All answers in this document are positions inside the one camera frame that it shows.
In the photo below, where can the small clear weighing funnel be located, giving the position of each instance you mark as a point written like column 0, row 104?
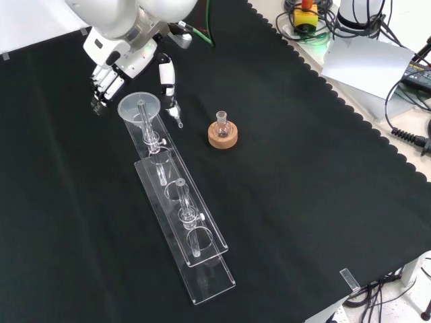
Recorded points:
column 177, row 118

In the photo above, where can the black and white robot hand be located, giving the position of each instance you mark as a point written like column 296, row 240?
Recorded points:
column 114, row 59

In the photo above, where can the yellow stop button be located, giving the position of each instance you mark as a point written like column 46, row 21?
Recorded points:
column 304, row 18

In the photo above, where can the glass round-bottom flask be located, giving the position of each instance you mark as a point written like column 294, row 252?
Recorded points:
column 222, row 128

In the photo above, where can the translucent plastic funnel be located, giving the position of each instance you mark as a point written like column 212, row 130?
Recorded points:
column 129, row 107

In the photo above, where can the clear acrylic funnel stand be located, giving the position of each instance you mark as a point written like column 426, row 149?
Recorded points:
column 208, row 286

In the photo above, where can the black power adapter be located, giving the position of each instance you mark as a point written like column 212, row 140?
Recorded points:
column 419, row 75

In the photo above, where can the clear tape strip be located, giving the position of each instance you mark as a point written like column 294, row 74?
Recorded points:
column 6, row 56
column 349, row 279
column 84, row 32

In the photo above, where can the black cloth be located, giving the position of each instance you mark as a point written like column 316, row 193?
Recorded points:
column 286, row 202

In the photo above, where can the pale board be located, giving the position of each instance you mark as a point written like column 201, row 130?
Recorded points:
column 363, row 64

